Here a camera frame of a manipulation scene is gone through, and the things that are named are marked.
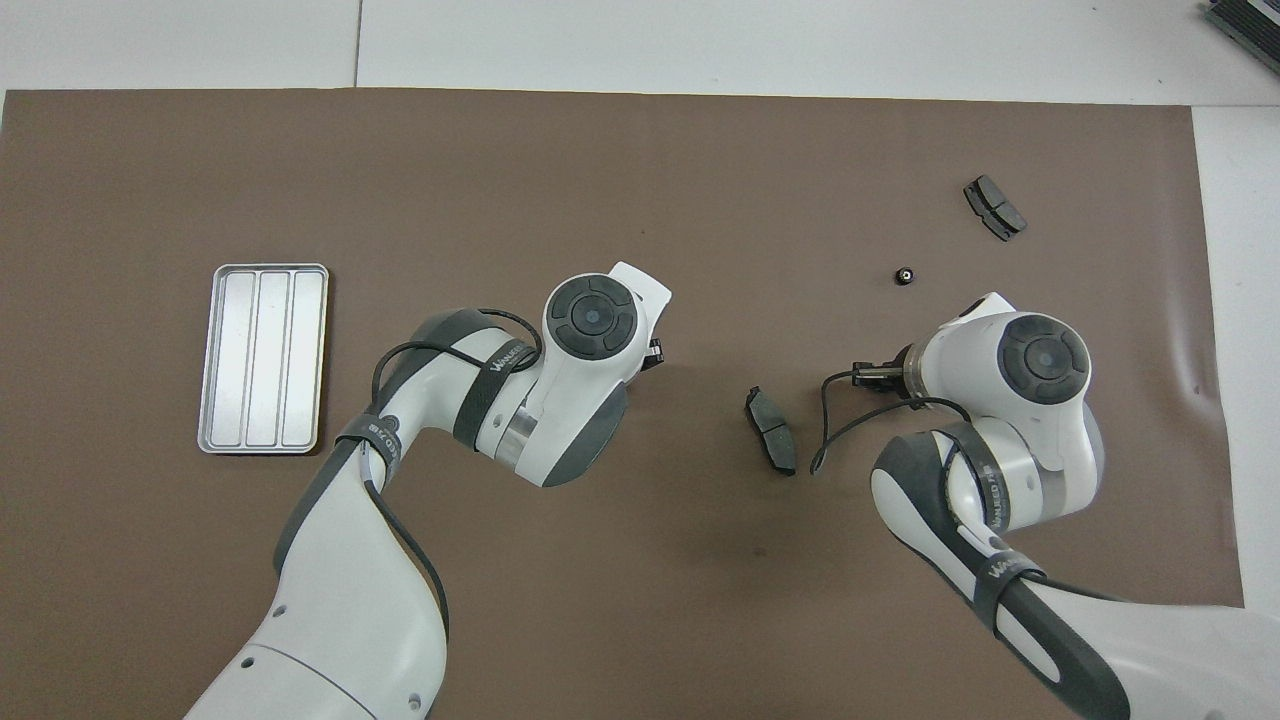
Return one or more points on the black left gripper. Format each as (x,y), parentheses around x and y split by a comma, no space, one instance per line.
(656,354)

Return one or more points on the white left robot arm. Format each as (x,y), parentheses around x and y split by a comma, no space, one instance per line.
(340,600)

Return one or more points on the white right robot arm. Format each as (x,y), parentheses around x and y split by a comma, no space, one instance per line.
(1040,440)

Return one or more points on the silver metal tray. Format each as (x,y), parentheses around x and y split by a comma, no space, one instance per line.
(262,360)

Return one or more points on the dark grey brake pad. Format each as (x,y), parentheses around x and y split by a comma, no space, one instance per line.
(995,208)
(772,430)

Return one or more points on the brown table mat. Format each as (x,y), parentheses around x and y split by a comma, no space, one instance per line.
(620,180)

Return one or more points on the dark grey equipment stack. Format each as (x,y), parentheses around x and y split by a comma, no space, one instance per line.
(1250,25)

